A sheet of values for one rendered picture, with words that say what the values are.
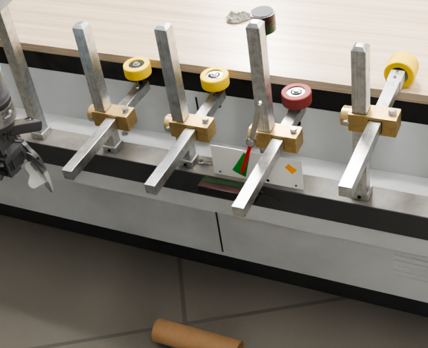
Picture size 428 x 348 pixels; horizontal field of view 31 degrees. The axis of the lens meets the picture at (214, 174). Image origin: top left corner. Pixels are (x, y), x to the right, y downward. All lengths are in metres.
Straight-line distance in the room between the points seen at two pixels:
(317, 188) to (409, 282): 0.60
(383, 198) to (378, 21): 0.59
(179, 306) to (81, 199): 0.54
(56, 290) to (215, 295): 0.60
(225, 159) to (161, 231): 0.78
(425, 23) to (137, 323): 1.37
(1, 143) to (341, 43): 1.02
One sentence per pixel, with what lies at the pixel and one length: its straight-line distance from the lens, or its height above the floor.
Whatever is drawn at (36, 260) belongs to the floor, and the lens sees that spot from 3.08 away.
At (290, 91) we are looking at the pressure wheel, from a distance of 2.06.
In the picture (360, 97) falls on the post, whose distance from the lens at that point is 1.83.
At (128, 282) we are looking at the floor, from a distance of 2.87.
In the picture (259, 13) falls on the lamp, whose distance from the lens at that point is 1.86.
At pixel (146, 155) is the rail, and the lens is 2.25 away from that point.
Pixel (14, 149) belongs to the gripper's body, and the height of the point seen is 1.08.
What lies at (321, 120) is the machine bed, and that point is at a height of 0.76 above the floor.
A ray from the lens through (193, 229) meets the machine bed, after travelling 2.72.
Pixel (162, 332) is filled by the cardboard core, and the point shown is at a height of 0.07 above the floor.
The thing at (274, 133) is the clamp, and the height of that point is 0.87.
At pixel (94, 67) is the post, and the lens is 2.13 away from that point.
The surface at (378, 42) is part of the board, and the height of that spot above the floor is 0.90.
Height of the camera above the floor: 2.06
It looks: 39 degrees down
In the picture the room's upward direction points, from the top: 10 degrees counter-clockwise
